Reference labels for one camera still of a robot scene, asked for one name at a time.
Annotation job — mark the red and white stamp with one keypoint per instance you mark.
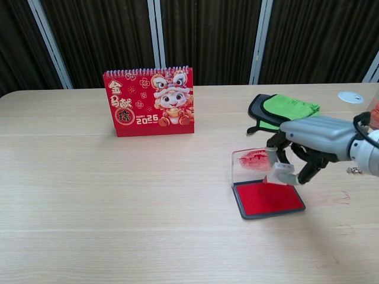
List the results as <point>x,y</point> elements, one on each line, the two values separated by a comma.
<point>278,173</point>

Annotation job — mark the green and black cloth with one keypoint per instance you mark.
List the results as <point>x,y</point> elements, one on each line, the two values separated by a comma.
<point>275,109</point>

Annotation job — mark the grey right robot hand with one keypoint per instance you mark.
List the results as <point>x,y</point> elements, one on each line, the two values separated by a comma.
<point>319,133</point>

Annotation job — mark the red 2026 desk calendar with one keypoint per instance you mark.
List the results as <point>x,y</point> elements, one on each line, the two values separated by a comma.
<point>148,103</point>

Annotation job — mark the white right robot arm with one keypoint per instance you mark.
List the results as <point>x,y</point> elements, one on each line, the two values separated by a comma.
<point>367,151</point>

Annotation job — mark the red ink pad with lid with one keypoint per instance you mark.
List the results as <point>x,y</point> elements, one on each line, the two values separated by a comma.
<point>266,201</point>

